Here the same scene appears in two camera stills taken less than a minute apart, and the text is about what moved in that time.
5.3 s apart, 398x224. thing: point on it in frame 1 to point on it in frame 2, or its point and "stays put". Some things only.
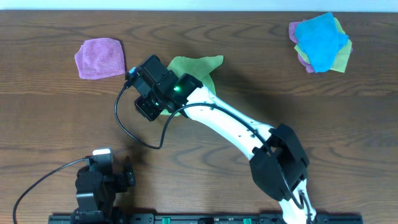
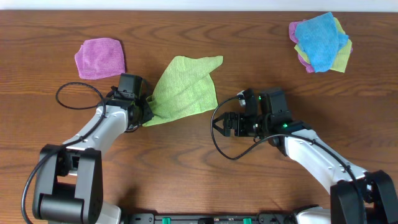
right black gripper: x=141 y=105 to x=238 y=118
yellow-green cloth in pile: x=341 y=60 stays put
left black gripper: x=127 y=178 to x=145 y=101
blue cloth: x=319 y=38 stays put
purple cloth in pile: x=292 y=33 stays put
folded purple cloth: x=98 y=58 stays put
